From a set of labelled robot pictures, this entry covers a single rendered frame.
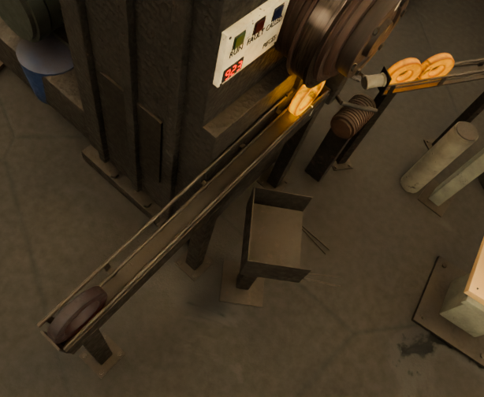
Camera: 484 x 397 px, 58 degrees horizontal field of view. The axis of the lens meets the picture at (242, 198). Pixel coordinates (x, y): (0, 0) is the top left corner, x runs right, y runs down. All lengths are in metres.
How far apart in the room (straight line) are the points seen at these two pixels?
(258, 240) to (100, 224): 0.90
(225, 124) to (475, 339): 1.67
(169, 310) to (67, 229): 0.60
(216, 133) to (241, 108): 0.13
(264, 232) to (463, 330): 1.27
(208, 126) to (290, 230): 0.47
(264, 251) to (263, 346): 0.65
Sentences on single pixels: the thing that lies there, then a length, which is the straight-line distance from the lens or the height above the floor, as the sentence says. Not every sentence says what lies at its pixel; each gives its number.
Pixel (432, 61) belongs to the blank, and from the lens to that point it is 2.07.
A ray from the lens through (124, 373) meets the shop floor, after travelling 1.98.
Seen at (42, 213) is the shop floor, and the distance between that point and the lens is 2.23.
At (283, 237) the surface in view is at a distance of 1.54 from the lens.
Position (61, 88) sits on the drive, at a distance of 2.29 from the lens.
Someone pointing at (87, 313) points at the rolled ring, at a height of 0.62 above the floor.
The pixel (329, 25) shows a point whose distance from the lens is 1.24.
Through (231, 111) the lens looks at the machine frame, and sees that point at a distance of 1.42.
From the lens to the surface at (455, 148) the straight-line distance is 2.32.
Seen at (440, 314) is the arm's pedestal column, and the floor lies 0.03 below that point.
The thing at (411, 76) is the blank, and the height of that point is 0.70.
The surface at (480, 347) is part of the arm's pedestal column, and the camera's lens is 2.49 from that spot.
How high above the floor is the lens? 1.97
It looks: 61 degrees down
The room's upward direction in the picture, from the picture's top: 22 degrees clockwise
